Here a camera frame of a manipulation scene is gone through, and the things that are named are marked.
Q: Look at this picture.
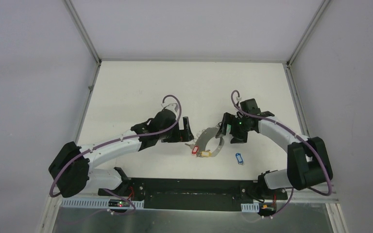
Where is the left circuit board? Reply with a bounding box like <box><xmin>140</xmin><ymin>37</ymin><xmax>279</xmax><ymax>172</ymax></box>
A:
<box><xmin>108</xmin><ymin>200</ymin><xmax>131</xmax><ymax>208</ymax></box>

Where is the circuit board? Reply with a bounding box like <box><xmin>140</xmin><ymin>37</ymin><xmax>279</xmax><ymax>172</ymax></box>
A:
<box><xmin>108</xmin><ymin>200</ymin><xmax>131</xmax><ymax>208</ymax></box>
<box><xmin>258</xmin><ymin>203</ymin><xmax>277</xmax><ymax>217</ymax></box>

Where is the yellow key tag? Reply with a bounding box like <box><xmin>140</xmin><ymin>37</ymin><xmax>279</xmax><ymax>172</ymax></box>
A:
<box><xmin>198</xmin><ymin>151</ymin><xmax>212</xmax><ymax>157</ymax></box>

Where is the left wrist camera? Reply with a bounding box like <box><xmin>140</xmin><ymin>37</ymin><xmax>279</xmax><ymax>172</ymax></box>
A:
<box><xmin>161</xmin><ymin>102</ymin><xmax>180</xmax><ymax>114</ymax></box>

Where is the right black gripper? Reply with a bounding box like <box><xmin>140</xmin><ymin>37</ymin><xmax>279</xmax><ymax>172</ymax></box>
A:
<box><xmin>215</xmin><ymin>112</ymin><xmax>253</xmax><ymax>144</ymax></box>

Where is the aluminium frame rail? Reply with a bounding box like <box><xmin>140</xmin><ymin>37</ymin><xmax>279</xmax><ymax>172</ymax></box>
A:
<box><xmin>49</xmin><ymin>179</ymin><xmax>339</xmax><ymax>204</ymax></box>

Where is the metal crescent keyring plate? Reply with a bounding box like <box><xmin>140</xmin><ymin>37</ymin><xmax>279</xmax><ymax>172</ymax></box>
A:
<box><xmin>185</xmin><ymin>126</ymin><xmax>224</xmax><ymax>158</ymax></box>

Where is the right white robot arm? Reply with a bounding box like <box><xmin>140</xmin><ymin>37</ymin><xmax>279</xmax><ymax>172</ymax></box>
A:
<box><xmin>216</xmin><ymin>99</ymin><xmax>333</xmax><ymax>199</ymax></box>

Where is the left white cable duct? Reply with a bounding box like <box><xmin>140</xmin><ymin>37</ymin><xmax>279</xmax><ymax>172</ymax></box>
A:
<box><xmin>60</xmin><ymin>198</ymin><xmax>144</xmax><ymax>210</ymax></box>

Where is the blue key tag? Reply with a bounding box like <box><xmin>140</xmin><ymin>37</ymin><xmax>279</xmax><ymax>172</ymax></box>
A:
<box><xmin>236</xmin><ymin>153</ymin><xmax>244</xmax><ymax>165</ymax></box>

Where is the right white cable duct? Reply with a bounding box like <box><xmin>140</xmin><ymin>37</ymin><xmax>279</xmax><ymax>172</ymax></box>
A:
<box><xmin>240</xmin><ymin>202</ymin><xmax>259</xmax><ymax>213</ymax></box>

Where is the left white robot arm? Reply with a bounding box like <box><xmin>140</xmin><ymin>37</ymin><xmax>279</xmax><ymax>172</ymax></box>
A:
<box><xmin>48</xmin><ymin>109</ymin><xmax>194</xmax><ymax>198</ymax></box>

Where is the white cable duct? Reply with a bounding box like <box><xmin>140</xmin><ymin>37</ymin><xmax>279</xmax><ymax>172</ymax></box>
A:
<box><xmin>240</xmin><ymin>202</ymin><xmax>259</xmax><ymax>213</ymax></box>
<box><xmin>60</xmin><ymin>198</ymin><xmax>144</xmax><ymax>210</ymax></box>

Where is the right circuit board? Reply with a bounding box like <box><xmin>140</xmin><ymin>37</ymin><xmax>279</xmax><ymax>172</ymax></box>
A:
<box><xmin>258</xmin><ymin>203</ymin><xmax>277</xmax><ymax>217</ymax></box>

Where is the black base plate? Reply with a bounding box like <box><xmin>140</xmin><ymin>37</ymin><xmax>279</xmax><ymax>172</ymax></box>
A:
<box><xmin>98</xmin><ymin>166</ymin><xmax>288</xmax><ymax>212</ymax></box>

